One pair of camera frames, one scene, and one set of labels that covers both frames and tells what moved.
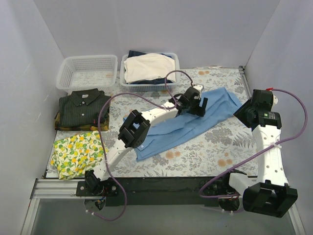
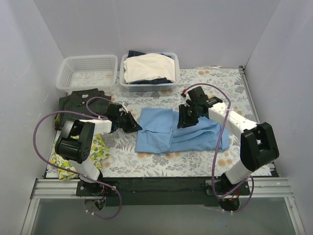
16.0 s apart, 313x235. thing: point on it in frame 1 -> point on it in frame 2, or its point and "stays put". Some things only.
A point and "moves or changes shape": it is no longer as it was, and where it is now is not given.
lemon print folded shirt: x=74 y=155 stays put
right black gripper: x=242 y=112 -> x=190 y=111
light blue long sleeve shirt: x=167 y=133 moves or changes shape
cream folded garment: x=147 y=65 stays put
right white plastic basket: x=150 y=87 stays put
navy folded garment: x=160 y=80 stays put
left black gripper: x=198 y=107 -> x=127 y=120
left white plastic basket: x=82 y=73 stays put
